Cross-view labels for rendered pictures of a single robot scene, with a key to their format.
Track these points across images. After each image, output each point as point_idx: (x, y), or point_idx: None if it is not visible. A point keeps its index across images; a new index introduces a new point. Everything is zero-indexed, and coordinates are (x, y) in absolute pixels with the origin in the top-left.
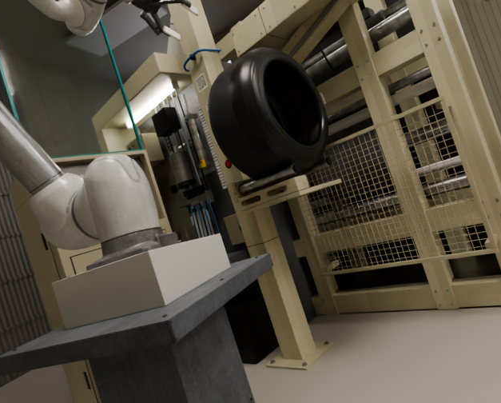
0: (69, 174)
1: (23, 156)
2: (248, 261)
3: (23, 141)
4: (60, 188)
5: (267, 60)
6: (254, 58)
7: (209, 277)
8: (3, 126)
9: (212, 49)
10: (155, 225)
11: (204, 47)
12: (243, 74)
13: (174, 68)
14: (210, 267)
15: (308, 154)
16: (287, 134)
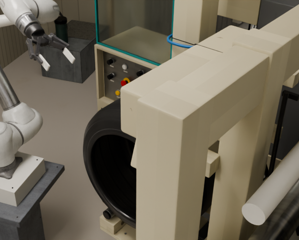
0: (9, 111)
1: None
2: (15, 214)
3: None
4: (2, 116)
5: (105, 130)
6: (97, 121)
7: None
8: None
9: (178, 45)
10: None
11: (180, 35)
12: (87, 125)
13: (218, 8)
14: None
15: (123, 220)
16: (100, 192)
